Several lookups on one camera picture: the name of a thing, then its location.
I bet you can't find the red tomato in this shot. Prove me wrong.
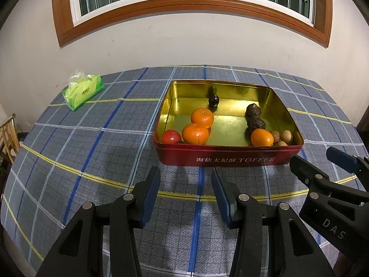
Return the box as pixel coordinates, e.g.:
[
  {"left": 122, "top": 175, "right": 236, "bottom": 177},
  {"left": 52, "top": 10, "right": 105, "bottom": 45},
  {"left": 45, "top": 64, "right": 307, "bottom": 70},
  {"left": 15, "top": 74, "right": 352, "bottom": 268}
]
[{"left": 162, "top": 129, "right": 182, "bottom": 144}]

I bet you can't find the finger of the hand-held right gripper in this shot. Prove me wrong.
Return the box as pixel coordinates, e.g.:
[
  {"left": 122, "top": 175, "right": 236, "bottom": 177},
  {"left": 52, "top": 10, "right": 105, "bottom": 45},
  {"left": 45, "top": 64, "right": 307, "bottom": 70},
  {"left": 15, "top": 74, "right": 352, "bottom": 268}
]
[
  {"left": 326, "top": 147, "right": 369, "bottom": 181},
  {"left": 289, "top": 155, "right": 346, "bottom": 199}
]

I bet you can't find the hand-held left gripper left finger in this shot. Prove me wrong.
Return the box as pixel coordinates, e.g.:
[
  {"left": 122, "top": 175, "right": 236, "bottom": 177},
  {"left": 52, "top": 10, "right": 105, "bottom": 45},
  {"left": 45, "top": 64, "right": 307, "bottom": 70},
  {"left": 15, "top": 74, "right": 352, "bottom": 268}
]
[{"left": 35, "top": 166, "right": 161, "bottom": 277}]

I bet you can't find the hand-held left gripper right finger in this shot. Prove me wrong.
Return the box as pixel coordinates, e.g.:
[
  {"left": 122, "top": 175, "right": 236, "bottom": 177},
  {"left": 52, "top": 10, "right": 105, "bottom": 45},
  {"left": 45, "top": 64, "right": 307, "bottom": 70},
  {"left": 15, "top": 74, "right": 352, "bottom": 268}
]
[{"left": 211, "top": 169, "right": 335, "bottom": 277}]

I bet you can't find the wooden framed window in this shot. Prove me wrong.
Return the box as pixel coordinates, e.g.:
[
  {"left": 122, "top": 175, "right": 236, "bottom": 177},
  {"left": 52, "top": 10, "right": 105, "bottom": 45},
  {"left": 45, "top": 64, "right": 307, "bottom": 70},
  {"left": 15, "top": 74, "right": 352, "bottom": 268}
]
[{"left": 52, "top": 0, "right": 333, "bottom": 48}]

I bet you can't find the green tissue pack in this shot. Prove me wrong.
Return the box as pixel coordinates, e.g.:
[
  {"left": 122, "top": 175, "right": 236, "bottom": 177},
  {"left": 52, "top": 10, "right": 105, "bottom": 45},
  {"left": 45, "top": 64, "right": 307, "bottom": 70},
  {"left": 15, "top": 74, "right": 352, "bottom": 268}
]
[{"left": 62, "top": 69, "right": 104, "bottom": 111}]

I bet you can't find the bamboo chair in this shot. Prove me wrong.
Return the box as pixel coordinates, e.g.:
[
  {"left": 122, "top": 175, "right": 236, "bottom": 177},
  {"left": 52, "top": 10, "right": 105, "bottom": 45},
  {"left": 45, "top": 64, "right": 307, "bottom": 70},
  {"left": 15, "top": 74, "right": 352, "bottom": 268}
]
[{"left": 0, "top": 113, "right": 21, "bottom": 165}]

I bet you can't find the orange mandarin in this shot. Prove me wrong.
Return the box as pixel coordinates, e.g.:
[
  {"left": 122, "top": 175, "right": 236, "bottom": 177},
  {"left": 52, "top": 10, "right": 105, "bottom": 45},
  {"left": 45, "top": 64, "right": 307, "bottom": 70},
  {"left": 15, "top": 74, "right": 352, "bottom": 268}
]
[
  {"left": 250, "top": 128, "right": 274, "bottom": 147},
  {"left": 182, "top": 123, "right": 209, "bottom": 145},
  {"left": 190, "top": 108, "right": 214, "bottom": 129}
]

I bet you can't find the blue plaid tablecloth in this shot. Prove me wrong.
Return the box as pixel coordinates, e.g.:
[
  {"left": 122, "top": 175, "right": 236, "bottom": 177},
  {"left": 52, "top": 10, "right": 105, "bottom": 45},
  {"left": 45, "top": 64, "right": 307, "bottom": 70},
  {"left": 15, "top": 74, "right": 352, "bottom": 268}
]
[{"left": 0, "top": 65, "right": 369, "bottom": 277}]

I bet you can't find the red and gold tin box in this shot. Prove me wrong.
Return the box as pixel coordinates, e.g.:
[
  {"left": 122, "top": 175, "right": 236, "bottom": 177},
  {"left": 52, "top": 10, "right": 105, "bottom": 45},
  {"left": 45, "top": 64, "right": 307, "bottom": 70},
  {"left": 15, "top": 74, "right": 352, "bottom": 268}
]
[{"left": 153, "top": 80, "right": 304, "bottom": 166}]

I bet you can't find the wrinkled dark passion fruit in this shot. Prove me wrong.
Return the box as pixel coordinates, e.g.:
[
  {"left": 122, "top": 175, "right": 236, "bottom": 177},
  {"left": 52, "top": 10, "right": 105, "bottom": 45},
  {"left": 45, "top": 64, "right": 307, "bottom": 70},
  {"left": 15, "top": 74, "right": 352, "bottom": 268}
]
[
  {"left": 246, "top": 103, "right": 262, "bottom": 119},
  {"left": 246, "top": 117, "right": 266, "bottom": 130}
]

